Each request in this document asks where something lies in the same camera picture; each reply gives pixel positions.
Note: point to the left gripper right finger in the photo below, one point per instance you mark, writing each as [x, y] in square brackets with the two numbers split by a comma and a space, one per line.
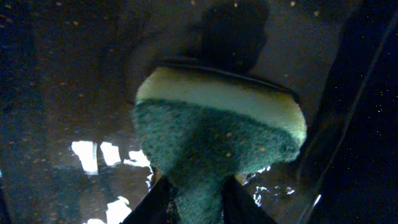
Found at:
[239, 207]

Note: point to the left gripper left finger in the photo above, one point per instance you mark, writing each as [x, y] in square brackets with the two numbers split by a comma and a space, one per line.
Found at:
[153, 207]

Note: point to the green yellow scrub sponge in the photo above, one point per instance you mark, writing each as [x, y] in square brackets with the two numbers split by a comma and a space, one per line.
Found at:
[199, 129]

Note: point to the black rectangular tray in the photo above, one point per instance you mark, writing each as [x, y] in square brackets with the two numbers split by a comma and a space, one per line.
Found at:
[70, 71]

